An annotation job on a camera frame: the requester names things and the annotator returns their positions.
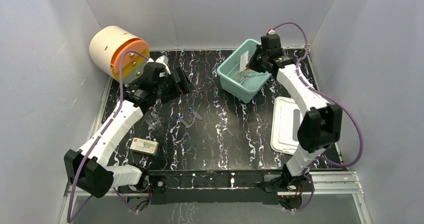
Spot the mint green plastic bin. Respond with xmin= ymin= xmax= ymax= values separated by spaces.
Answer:
xmin=217 ymin=39 xmax=271 ymax=103

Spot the clear glass beaker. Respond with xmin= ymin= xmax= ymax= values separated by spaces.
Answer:
xmin=145 ymin=113 xmax=162 ymax=131

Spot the blue capped tube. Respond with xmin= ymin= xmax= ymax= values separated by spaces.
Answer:
xmin=189 ymin=108 xmax=203 ymax=121
xmin=177 ymin=115 xmax=190 ymax=128

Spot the white plastic bin lid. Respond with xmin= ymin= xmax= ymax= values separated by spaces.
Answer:
xmin=270 ymin=97 xmax=303 ymax=155

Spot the white red slide box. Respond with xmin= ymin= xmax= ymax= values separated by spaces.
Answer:
xmin=129 ymin=138 xmax=159 ymax=155

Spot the white paper packet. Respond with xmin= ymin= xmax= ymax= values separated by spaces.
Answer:
xmin=239 ymin=51 xmax=249 ymax=72

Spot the amber rubber tube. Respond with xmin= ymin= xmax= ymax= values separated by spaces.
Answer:
xmin=232 ymin=69 xmax=259 ymax=83

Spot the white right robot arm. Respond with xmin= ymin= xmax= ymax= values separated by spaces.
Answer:
xmin=247 ymin=34 xmax=343 ymax=191

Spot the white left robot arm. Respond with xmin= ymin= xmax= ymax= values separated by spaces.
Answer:
xmin=64 ymin=62 xmax=194 ymax=198

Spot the white orange cylinder drum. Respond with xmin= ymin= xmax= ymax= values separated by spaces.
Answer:
xmin=89 ymin=26 xmax=150 ymax=84

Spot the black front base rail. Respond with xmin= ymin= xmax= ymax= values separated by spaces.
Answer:
xmin=102 ymin=169 xmax=332 ymax=206

